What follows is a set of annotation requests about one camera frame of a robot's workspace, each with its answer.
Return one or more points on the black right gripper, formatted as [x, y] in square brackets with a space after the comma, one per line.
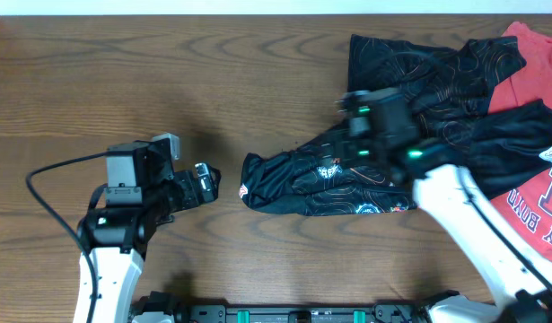
[345, 144]

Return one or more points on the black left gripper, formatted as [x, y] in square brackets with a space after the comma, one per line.
[206, 191]

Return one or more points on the black orange-patterned jersey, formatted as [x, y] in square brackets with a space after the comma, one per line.
[448, 92]

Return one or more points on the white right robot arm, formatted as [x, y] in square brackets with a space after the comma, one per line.
[518, 277]

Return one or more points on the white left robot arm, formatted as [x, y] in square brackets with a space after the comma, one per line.
[115, 241]

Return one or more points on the red printed t-shirt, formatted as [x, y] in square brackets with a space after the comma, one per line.
[528, 92]

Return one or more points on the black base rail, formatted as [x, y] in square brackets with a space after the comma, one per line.
[165, 307]

